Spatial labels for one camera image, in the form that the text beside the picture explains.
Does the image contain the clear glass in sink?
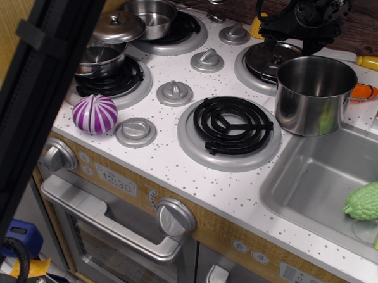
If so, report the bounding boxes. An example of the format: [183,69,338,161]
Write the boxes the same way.
[352,219,378,246]

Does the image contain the tall steel pot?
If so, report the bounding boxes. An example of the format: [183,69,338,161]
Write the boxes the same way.
[275,56,361,137]

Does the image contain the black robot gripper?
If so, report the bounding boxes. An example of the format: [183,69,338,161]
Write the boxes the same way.
[258,0,354,56]

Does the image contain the silver oven dial left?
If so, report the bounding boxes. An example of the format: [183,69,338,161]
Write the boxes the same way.
[41,137,78,172]

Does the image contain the black coil burner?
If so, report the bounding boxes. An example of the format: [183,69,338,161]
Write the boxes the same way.
[75,56,144,97]
[192,96,274,156]
[139,11,201,46]

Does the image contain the silver oven dial right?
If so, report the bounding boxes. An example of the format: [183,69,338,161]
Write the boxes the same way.
[156,197,197,237]

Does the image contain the purple white toy onion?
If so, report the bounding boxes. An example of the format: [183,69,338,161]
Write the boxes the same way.
[72,94,118,135]

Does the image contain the green toy bitter melon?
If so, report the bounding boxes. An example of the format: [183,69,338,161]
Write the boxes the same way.
[343,182,378,220]

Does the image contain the silver oven dial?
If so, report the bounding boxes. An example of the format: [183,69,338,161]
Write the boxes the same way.
[156,197,197,237]
[41,137,78,172]

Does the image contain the black coil burner front left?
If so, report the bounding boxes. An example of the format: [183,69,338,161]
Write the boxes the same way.
[75,56,144,97]

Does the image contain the black braided cable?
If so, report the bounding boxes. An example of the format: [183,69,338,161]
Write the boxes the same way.
[0,236,32,282]

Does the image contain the black camera mount frame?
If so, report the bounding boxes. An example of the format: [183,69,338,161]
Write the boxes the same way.
[0,0,106,268]

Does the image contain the yellow toy corn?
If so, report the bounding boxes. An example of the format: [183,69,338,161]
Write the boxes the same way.
[249,16,264,39]

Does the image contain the yellow handled toy utensil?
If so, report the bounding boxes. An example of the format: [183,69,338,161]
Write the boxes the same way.
[321,50,378,72]

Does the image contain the grey stove knob front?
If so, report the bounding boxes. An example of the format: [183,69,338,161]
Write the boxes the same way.
[115,117,157,148]

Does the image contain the blue object on floor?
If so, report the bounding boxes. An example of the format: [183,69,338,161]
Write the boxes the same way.
[5,218,44,259]

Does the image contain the grey stove knob back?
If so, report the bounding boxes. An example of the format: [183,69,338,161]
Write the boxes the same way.
[218,22,250,46]

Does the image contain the small steel pot front left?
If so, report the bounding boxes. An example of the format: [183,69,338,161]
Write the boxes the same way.
[75,39,127,79]

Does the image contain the steel sink basin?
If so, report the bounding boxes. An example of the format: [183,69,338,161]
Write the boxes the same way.
[260,124,378,264]

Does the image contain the domed steel lid with knob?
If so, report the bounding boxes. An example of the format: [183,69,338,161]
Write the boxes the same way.
[91,10,146,44]

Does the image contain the grey stove knob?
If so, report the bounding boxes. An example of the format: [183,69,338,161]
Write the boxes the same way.
[115,117,157,148]
[190,48,224,73]
[218,22,250,46]
[156,80,194,107]

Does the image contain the silver oven door handle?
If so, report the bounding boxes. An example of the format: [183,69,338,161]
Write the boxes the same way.
[37,173,185,264]

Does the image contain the black coil burner front right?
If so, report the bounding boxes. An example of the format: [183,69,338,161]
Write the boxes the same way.
[192,96,274,156]

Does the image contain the orange toy carrot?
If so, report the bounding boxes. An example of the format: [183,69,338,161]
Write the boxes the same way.
[351,83,378,101]

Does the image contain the steel pan back left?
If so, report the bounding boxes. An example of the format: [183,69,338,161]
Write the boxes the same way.
[118,0,177,41]

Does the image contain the black coil burner back left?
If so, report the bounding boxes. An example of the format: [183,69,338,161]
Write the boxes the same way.
[139,11,201,46]

